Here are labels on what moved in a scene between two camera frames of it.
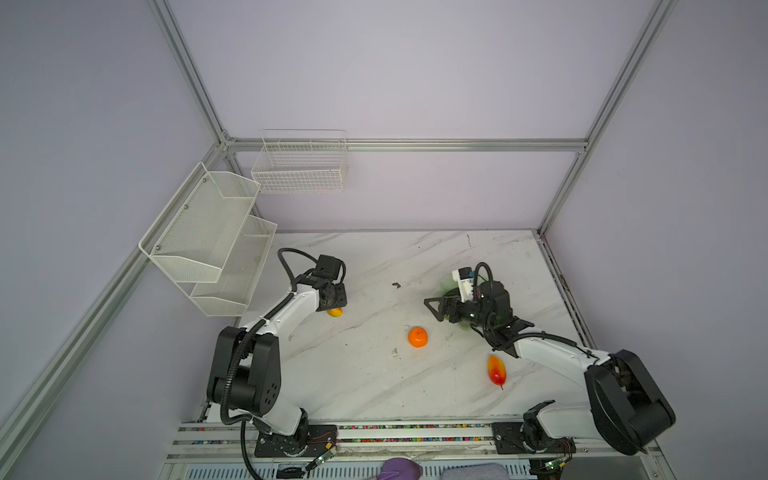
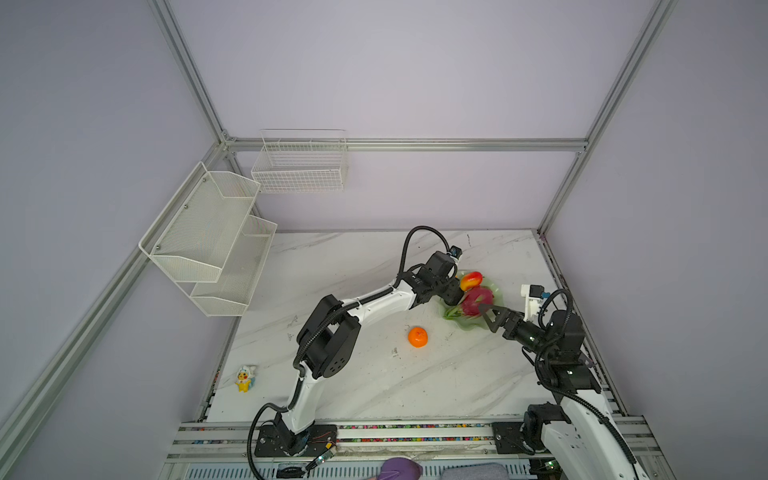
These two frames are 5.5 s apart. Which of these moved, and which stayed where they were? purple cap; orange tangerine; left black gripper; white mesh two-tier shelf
Moved: left black gripper
Stayed: orange tangerine; white mesh two-tier shelf; purple cap
